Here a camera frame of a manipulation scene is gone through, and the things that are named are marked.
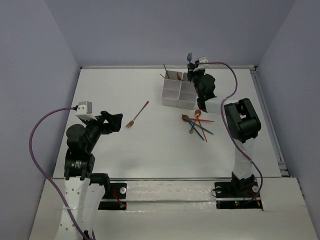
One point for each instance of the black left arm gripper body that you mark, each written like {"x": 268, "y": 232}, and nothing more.
{"x": 104, "y": 122}

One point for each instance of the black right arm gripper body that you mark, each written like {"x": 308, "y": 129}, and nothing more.
{"x": 197, "y": 77}

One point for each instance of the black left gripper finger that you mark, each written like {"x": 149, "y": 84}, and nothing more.
{"x": 115, "y": 122}
{"x": 104, "y": 117}

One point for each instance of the dark blue fork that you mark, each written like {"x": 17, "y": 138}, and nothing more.
{"x": 189, "y": 58}

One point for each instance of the copper fork long handle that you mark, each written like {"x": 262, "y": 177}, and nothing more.
{"x": 131, "y": 123}

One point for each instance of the orange plastic spoon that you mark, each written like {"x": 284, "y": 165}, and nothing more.
{"x": 186, "y": 118}

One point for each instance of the iridescent small spoon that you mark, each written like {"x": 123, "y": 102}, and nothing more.
{"x": 192, "y": 128}

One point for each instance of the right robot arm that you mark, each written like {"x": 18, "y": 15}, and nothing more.
{"x": 180, "y": 127}

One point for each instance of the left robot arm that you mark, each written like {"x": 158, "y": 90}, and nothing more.
{"x": 83, "y": 189}

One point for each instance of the right white organizer box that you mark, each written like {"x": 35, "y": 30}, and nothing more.
{"x": 187, "y": 95}

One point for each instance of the white organizer box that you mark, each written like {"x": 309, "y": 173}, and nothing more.
{"x": 171, "y": 89}
{"x": 187, "y": 95}

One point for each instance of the left white organizer box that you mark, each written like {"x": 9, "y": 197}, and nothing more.
{"x": 171, "y": 89}

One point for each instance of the orange chopstick in pile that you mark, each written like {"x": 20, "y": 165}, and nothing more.
{"x": 203, "y": 132}

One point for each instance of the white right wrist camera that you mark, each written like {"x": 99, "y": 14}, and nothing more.
{"x": 202, "y": 63}

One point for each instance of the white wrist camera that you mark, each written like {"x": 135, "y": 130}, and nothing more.
{"x": 202, "y": 63}
{"x": 84, "y": 111}

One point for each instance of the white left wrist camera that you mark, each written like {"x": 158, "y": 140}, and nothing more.
{"x": 84, "y": 111}

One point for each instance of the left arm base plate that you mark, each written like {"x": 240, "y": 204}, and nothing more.
{"x": 115, "y": 199}

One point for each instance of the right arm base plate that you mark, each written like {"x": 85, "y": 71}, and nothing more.
{"x": 227, "y": 198}

